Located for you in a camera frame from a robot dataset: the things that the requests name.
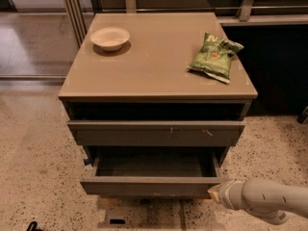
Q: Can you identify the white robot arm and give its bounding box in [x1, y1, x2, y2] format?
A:
[208, 178, 308, 225]

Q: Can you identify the grey drawer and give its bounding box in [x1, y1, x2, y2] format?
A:
[68, 120, 245, 146]
[81, 153, 226, 198]

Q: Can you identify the green chip bag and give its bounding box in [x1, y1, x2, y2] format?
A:
[187, 33, 244, 84]

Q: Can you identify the black object on floor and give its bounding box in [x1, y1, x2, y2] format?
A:
[26, 221, 42, 231]

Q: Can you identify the grey drawer cabinet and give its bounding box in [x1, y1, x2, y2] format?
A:
[57, 12, 259, 231]

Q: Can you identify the black wheel at right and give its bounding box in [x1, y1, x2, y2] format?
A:
[296, 106, 308, 124]

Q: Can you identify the white paper bowl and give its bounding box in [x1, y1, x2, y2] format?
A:
[90, 27, 130, 52]

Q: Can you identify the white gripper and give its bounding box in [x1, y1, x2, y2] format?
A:
[208, 180, 245, 210]

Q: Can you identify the grey top drawer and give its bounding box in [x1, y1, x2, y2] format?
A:
[68, 120, 245, 146]

